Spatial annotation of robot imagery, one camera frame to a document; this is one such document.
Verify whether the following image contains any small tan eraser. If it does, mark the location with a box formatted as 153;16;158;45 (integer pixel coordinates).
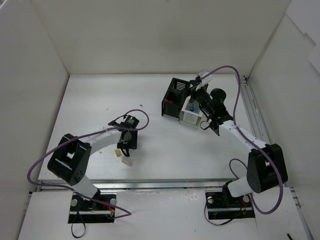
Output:
115;149;122;158

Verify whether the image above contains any white eraser block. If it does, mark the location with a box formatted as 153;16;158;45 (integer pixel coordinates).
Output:
121;157;133;167

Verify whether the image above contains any clear bottle blue cap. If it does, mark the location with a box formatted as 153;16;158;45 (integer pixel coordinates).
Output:
189;103;196;112

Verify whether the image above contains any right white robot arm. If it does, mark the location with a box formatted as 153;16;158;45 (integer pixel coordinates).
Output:
188;78;288;206

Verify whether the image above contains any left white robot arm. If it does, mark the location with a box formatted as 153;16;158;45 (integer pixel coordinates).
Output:
47;115;140;210

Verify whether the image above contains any white slotted container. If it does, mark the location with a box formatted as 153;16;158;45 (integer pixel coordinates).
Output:
178;96;203;130

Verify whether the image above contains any black slotted container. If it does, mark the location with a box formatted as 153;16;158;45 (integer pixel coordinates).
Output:
161;77;190;119

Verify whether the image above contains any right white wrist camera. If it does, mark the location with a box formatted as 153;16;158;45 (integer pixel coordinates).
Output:
195;70;213;91

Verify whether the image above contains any aluminium front rail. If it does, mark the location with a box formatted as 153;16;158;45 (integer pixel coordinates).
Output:
37;177;281;192

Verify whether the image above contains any aluminium rail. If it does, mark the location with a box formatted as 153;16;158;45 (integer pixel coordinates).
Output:
37;177;281;192
236;74;305;213

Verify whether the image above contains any aluminium right rail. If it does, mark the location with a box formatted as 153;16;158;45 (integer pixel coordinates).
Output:
236;74;305;213

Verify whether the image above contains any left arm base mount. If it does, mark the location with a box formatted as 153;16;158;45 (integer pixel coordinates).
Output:
68;194;115;224

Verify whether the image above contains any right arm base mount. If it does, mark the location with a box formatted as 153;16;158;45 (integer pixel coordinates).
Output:
204;191;256;226

